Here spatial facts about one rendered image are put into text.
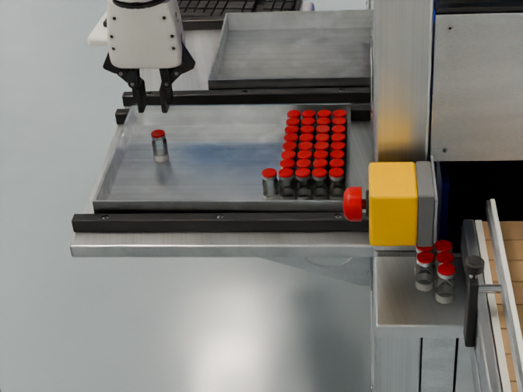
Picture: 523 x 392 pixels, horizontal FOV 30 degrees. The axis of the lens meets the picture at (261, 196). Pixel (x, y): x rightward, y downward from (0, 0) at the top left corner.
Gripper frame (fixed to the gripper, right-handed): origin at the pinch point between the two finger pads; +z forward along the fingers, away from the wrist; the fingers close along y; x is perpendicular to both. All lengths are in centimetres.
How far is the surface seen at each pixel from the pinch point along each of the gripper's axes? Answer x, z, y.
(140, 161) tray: 0.5, 10.7, 3.0
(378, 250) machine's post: 22.1, 9.9, -31.7
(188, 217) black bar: 17.1, 8.8, -6.8
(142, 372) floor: -44, 99, 22
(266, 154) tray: -1.1, 10.4, -15.6
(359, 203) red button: 29.2, -2.3, -29.2
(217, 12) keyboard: -64, 16, 0
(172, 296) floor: -71, 99, 19
